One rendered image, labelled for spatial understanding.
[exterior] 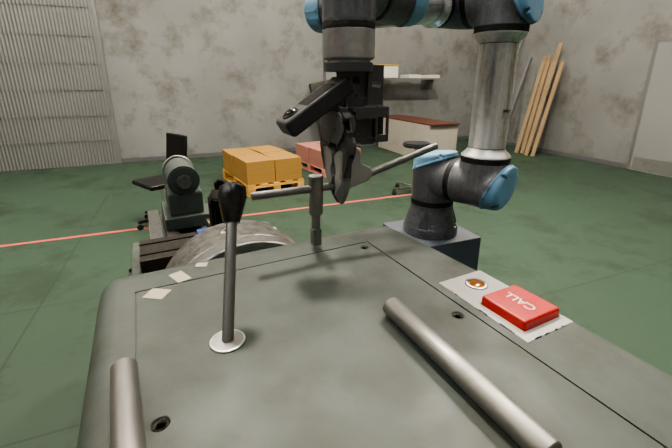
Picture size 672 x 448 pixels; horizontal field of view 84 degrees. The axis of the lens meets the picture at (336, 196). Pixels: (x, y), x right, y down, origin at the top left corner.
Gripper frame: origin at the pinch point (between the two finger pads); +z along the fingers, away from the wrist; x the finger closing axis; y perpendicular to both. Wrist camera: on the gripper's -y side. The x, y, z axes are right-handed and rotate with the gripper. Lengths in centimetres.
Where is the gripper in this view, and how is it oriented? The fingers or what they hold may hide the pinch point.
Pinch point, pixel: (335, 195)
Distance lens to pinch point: 59.7
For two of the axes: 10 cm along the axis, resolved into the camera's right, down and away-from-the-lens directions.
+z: 0.0, 9.6, 3.0
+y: 8.9, -1.4, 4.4
